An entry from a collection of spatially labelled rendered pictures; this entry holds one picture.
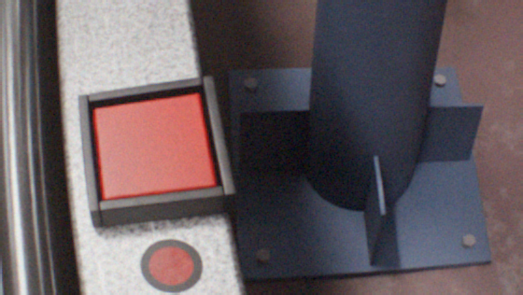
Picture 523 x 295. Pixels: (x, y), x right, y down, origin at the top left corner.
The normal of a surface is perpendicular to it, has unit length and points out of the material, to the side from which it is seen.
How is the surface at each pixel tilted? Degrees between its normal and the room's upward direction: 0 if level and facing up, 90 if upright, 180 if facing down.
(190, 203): 90
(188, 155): 0
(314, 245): 0
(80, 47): 0
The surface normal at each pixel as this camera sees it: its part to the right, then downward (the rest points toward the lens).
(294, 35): 0.03, -0.58
